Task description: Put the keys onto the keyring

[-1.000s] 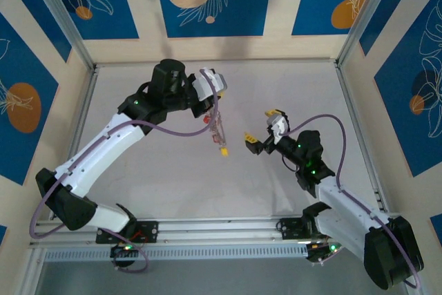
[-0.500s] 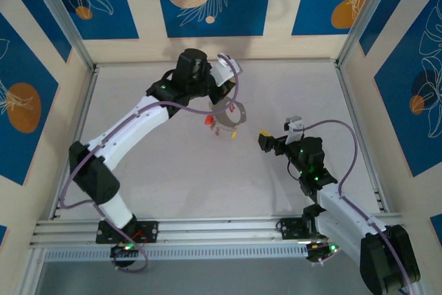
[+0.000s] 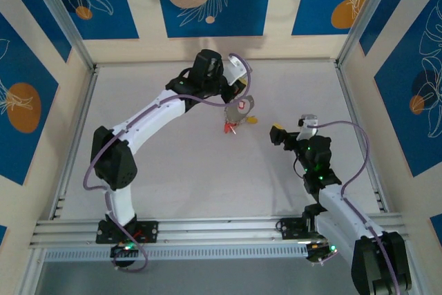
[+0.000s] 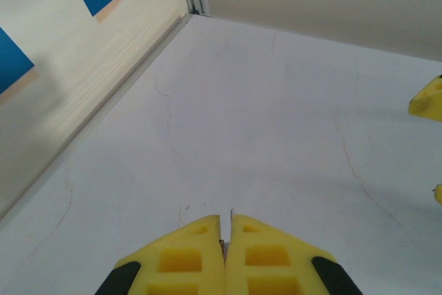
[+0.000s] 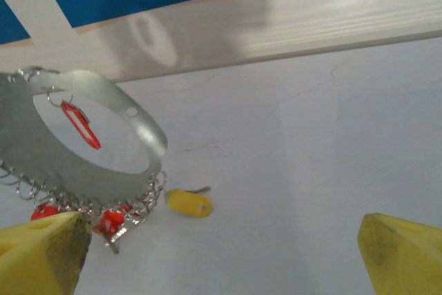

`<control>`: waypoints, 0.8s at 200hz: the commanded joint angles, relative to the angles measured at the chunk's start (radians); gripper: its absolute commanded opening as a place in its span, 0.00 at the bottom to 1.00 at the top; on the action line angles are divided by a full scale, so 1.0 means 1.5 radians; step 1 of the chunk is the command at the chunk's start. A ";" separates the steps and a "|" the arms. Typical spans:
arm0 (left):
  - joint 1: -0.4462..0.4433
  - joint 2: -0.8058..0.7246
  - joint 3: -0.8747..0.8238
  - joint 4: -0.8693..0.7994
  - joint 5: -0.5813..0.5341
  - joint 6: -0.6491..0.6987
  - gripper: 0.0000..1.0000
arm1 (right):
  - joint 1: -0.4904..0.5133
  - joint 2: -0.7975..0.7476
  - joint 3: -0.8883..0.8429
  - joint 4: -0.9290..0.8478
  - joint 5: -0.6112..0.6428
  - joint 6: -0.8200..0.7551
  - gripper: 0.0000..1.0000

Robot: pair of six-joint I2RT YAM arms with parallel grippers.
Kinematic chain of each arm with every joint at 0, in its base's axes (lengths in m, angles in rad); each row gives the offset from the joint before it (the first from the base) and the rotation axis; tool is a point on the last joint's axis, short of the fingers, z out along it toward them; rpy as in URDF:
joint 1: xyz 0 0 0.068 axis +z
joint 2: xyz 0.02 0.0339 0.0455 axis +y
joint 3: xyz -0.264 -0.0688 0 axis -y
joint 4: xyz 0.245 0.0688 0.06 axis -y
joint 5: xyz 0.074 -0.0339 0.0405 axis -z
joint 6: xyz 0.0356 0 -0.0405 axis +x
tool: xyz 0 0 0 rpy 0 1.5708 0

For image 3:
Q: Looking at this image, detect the large grey metal keyring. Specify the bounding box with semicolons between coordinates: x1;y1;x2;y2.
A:
224;94;258;125

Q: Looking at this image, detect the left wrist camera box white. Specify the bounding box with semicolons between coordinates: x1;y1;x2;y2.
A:
222;53;250;85

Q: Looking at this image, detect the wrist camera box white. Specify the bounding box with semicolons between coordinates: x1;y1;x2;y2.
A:
222;53;250;85
297;113;318;141

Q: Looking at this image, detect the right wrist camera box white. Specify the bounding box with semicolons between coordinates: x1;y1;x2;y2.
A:
297;113;318;141

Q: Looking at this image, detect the aluminium table side rail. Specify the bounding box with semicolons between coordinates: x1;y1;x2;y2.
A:
50;66;100;220
334;63;390;213

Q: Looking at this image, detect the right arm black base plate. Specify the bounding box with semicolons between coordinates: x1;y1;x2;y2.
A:
278;218;325;240

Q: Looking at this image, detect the aluminium mounting rail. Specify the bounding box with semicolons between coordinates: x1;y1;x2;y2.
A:
29;212;410;249

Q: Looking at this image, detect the slotted grey cable duct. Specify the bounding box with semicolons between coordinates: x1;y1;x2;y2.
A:
43;243;310;262

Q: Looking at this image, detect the aluminium frame post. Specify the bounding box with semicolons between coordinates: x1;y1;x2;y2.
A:
26;0;97;71
335;0;398;68

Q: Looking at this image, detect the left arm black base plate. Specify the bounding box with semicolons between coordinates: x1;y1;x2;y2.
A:
95;220;160;244

